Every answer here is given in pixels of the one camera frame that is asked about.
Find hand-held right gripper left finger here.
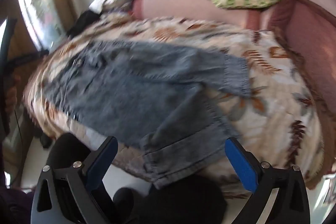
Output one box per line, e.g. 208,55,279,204
31,136,118,224

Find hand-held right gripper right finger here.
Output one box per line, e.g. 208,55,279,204
225,138,314,224

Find blue denim pants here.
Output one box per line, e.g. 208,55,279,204
42,39,252,189

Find person's left hand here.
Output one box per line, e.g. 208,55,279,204
6,74,22,110

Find leaf print blanket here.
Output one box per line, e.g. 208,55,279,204
22,17,322,198

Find person's legs in black trousers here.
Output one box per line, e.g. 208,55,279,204
47,132,229,224

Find black cloth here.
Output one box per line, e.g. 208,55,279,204
67,10,101,37

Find white crumpled cloth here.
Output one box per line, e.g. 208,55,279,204
89,0,126,13

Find pink bed headboard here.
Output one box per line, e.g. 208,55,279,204
262,0,336,182

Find pink bolster pillow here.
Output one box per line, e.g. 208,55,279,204
131,0,263,30

